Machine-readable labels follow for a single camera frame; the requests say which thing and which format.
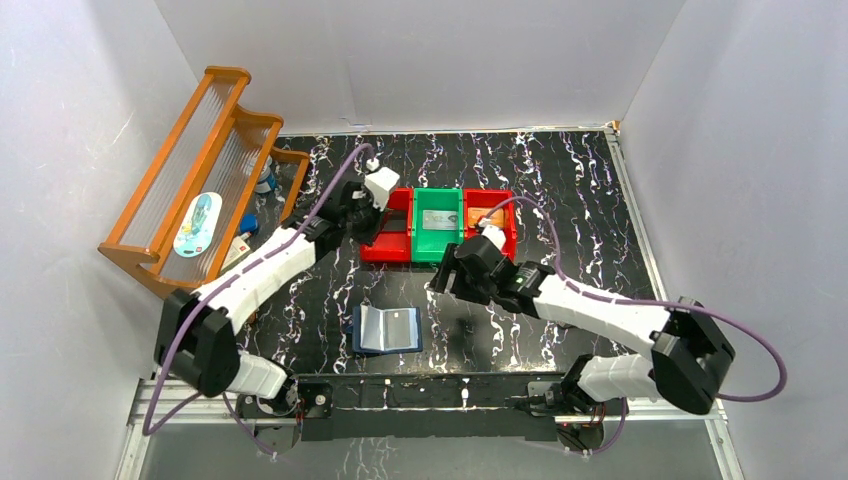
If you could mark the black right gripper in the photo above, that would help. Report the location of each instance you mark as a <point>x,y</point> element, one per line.
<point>440,279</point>

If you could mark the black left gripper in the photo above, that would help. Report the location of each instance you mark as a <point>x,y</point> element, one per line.
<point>365,221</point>

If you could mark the blue leather card holder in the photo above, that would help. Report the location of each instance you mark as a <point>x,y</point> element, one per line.
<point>386,331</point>

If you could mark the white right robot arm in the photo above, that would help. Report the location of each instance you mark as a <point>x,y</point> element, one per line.
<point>675,352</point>

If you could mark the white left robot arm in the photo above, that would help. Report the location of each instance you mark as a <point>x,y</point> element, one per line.
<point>196,340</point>

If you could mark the grey silver card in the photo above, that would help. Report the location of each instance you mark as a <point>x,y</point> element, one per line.
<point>439,220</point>

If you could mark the orange card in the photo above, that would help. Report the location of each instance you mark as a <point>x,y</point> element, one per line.
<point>479,218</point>

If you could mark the green plastic bin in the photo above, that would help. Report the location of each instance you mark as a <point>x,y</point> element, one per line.
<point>429,246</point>

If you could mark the left red plastic bin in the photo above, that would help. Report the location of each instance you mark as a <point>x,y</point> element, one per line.
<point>393,243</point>

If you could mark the white blue bottle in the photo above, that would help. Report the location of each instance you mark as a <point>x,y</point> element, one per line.
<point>266,182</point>

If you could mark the blue capped tube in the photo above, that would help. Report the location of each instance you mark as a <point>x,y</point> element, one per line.
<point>249,226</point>

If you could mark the white red box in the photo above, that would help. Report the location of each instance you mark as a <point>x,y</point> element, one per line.
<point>237,252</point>

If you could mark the orange wooden rack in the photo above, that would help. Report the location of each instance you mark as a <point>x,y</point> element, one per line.
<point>216,146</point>

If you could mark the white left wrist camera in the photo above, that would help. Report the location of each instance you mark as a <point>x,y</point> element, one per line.
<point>380,182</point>

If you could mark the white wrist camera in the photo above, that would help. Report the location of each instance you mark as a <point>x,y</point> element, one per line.
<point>380,182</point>
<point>495,235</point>

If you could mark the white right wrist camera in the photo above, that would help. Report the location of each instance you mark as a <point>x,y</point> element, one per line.
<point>495,235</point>

